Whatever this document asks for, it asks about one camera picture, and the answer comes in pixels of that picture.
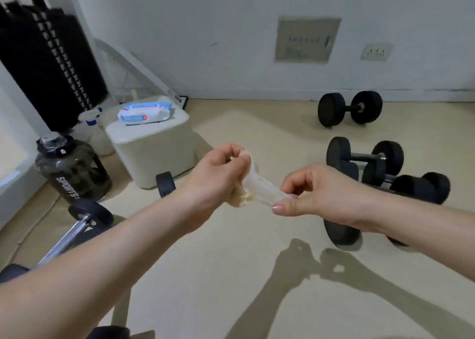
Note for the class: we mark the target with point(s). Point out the person's right hand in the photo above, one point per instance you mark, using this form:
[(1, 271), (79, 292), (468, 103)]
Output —
[(330, 197)]

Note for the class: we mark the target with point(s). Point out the person's left hand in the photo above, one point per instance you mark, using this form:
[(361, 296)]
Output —
[(207, 186)]

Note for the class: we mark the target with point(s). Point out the person's left thumb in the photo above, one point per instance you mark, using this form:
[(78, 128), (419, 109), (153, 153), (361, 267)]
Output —
[(226, 155)]

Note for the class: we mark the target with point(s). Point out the person's right thumb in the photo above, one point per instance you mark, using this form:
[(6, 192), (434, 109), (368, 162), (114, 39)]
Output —
[(293, 208)]

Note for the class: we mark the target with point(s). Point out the person's right forearm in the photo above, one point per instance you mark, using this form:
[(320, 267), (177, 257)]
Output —
[(423, 231)]

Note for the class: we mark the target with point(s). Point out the person's left forearm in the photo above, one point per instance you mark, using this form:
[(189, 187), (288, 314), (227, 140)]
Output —
[(92, 272)]

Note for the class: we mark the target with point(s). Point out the black round dumbbell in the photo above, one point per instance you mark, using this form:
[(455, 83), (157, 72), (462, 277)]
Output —
[(350, 108), (339, 233), (423, 186), (365, 156)]

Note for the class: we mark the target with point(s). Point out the small black dumbbell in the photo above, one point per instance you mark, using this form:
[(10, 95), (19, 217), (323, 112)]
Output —
[(165, 183)]

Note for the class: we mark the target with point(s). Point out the cream square storage box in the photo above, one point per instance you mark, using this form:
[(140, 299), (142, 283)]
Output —
[(152, 149)]

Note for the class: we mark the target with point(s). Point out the blue white wet wipes pack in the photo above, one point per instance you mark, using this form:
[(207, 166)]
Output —
[(146, 112)]

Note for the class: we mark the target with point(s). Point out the white spray bottle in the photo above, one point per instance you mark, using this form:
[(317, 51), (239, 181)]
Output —
[(97, 134)]

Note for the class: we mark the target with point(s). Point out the dark translucent water jug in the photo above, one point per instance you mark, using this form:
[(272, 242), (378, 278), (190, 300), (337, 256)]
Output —
[(74, 172)]

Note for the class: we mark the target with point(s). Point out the black weight stack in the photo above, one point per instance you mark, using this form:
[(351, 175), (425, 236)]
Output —
[(48, 64)]

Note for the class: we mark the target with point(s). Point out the dark rounded object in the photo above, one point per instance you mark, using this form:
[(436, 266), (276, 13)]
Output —
[(109, 333)]

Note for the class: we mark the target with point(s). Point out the white gym machine frame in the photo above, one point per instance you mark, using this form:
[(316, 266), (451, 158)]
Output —
[(124, 60)]

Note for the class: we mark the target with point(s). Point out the grey wall panel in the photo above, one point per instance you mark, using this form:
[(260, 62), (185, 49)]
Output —
[(306, 40)]

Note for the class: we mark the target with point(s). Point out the white wall socket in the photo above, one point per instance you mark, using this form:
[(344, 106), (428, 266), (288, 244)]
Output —
[(376, 52)]

